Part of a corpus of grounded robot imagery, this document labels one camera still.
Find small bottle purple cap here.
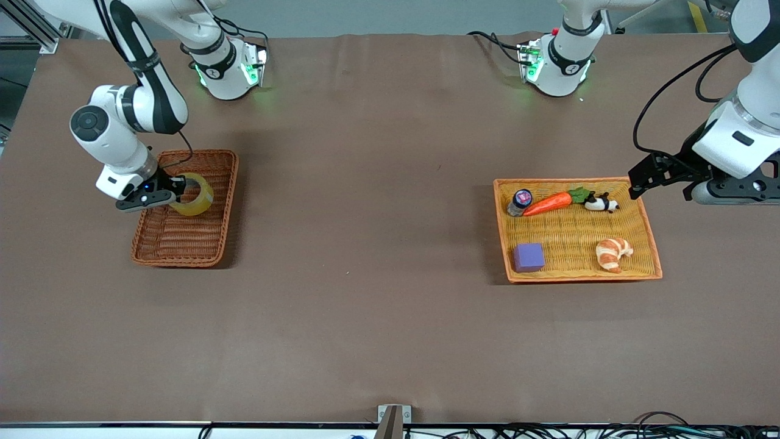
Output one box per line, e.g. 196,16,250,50
506,189,534,218

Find grey metal rod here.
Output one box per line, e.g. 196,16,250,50
614,0,664,35

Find tangled black cable bundle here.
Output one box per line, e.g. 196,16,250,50
420,412,780,439

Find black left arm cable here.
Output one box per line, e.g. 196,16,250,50
633,43,739,154

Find brown wicker basket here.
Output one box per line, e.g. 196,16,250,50
130,150,240,269

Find black white panda toy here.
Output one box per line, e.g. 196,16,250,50
583,192,621,214

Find aluminium frame profile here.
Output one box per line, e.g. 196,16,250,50
0,0,62,54

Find orange flat wicker basket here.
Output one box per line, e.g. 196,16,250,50
493,177,664,284

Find yellowish clear tape roll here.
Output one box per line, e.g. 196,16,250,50
169,173,216,217

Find orange toy carrot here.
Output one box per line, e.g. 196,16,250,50
523,187,591,217

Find brown table cover cloth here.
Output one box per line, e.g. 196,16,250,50
0,32,780,426

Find metal table edge bracket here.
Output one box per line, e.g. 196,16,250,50
377,405,413,439

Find toy croissant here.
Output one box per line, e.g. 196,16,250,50
595,237,634,274

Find black left base cable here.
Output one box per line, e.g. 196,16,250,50
467,30,526,65

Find purple foam cube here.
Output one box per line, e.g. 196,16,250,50
512,243,547,274

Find black right base cables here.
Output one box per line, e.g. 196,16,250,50
180,0,270,55

